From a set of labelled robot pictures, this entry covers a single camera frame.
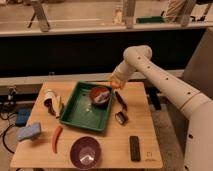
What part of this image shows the yellow orange apple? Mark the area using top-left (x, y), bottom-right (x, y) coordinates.
top-left (111, 82), bottom-right (120, 89)

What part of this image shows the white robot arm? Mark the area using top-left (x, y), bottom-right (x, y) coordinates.
top-left (109, 45), bottom-right (213, 171)

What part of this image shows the red bowl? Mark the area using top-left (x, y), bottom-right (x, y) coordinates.
top-left (89, 86), bottom-right (110, 106)

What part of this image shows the white cloth in bowl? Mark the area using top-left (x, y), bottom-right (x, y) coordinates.
top-left (94, 93), bottom-right (108, 103)

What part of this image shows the purple bowl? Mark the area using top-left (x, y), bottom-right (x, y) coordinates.
top-left (70, 136), bottom-right (101, 170)

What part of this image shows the green plastic tray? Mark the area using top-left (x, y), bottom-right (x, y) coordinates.
top-left (60, 82), bottom-right (113, 132)

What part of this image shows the white cup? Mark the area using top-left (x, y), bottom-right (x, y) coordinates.
top-left (44, 89), bottom-right (55, 107)

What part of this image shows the orange carrot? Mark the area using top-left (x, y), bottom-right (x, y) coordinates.
top-left (52, 125), bottom-right (63, 154)

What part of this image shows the black remote control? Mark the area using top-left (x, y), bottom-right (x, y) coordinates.
top-left (129, 136), bottom-right (141, 161)

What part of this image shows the green mat in background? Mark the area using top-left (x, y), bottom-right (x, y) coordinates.
top-left (136, 16), bottom-right (165, 24)

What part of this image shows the blue box under table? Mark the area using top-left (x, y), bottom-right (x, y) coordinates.
top-left (15, 108), bottom-right (31, 127)

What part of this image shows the blue sponge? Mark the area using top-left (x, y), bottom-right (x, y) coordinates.
top-left (17, 122), bottom-right (41, 142)

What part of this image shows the black handled brush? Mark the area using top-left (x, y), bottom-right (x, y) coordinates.
top-left (115, 92), bottom-right (128, 125)

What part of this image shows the black cable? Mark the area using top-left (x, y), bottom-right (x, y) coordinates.
top-left (1, 124), bottom-right (18, 155)

